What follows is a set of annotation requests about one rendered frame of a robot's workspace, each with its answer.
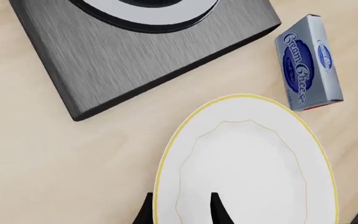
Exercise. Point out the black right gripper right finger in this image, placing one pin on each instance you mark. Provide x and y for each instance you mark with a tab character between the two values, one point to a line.
219	211

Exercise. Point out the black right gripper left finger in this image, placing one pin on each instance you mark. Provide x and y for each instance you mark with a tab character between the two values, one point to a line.
144	213

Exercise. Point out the white plate with yellow rim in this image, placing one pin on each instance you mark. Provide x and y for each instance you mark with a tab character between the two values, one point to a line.
247	161

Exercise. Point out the flat dark grey stove plate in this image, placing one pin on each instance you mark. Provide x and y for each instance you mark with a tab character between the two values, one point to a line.
129	60

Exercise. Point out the grey cream cheese box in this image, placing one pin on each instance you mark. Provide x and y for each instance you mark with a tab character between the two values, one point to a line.
306	65

